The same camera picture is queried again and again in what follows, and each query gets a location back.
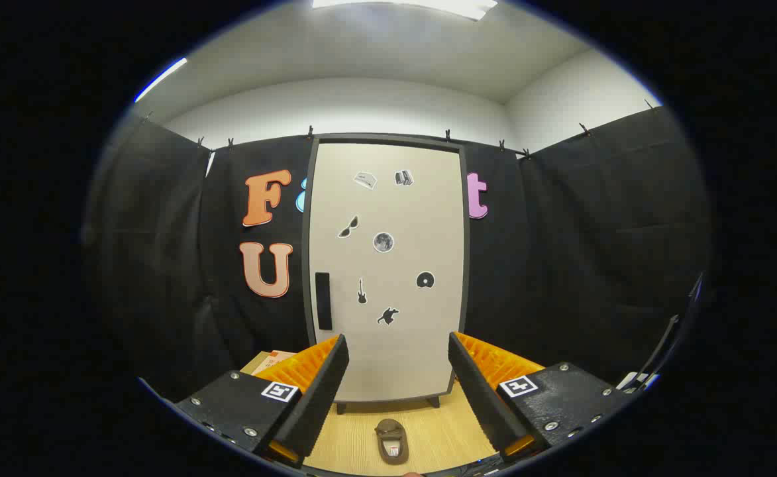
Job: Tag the white orange book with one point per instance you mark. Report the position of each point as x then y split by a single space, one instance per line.
279 361

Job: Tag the black backdrop cloth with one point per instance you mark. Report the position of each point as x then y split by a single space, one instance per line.
560 265

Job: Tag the wide ceiling light panel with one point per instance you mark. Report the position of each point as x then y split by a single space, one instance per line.
428 5

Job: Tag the narrow ceiling light strip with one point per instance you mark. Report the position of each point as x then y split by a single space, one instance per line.
163 78

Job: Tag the black monitor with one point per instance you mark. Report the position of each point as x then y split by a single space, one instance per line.
663 344

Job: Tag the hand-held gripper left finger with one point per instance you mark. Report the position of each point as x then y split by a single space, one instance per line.
318 397

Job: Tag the brown fuzzy shoe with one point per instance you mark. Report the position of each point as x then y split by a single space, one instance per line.
391 440

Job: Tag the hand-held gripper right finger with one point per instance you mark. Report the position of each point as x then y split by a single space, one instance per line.
477 397

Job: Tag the dark grey shoe cabinet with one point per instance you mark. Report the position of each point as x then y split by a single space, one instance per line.
388 137

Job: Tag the white desk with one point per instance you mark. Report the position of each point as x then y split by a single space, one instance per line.
630 381

